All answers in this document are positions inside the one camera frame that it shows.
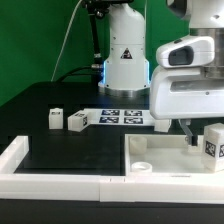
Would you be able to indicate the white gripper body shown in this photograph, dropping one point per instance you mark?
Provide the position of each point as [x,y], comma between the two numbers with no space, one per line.
[184,93]

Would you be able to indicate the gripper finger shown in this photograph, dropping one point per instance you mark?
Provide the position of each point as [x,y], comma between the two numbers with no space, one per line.
[191,138]

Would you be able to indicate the white square tabletop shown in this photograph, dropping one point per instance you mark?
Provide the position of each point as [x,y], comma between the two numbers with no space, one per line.
[162,154]

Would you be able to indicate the white marker sheet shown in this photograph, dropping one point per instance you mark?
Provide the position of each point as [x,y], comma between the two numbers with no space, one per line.
[127,117]

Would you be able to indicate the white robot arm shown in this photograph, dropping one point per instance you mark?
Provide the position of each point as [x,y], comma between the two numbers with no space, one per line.
[126,71]

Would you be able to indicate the white U-shaped obstacle fence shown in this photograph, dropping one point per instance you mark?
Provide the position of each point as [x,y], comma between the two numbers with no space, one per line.
[196,188]

